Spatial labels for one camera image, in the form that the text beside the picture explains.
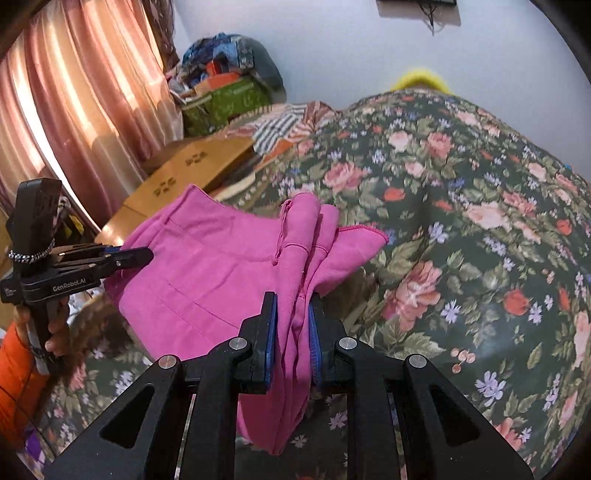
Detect striped cloth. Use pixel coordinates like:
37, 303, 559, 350
222, 100, 340, 162

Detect black monitor cable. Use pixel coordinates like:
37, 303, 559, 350
418, 2, 448, 37

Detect green storage bag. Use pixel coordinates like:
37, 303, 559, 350
181, 76, 273, 137

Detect brown patterned curtain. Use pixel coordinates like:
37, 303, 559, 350
139, 0, 181, 70

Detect pink pants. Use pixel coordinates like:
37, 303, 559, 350
104, 184, 389, 455

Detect pink curtain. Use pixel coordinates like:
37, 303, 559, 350
0, 0, 185, 227

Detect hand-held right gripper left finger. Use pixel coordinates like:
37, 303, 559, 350
44, 292, 278, 480

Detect person's left forearm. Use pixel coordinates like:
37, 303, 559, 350
0, 320, 49, 450

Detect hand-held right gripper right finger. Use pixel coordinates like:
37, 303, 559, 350
308, 302, 536, 480

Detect person's left hand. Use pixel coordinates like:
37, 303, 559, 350
13, 298, 71, 358

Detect pile of clothes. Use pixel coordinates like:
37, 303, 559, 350
166, 32, 284, 100

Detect wooden lap desk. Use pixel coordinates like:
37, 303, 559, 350
95, 136, 257, 245

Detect yellow foam tube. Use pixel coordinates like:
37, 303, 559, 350
390, 67, 455, 95

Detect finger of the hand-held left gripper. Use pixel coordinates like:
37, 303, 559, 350
53, 244, 122, 261
59, 248, 154, 280

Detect floral bedspread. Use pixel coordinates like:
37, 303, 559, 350
28, 88, 591, 480

